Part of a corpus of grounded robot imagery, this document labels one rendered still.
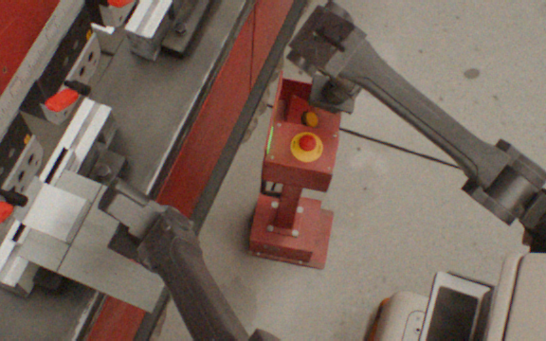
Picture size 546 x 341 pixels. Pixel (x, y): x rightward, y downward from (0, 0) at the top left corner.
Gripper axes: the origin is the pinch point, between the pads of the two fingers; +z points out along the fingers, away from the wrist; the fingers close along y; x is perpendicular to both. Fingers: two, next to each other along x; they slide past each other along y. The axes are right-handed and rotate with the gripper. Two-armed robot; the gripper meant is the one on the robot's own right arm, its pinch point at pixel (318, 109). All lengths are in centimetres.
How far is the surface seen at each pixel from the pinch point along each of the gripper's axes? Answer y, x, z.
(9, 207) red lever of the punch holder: 54, 51, -37
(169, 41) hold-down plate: 36.6, -3.1, -2.2
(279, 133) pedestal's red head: 7.3, 7.6, 2.5
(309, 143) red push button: 1.3, 10.0, -2.3
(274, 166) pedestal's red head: 6.4, 15.0, 4.2
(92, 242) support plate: 41, 46, -11
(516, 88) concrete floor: -90, -64, 56
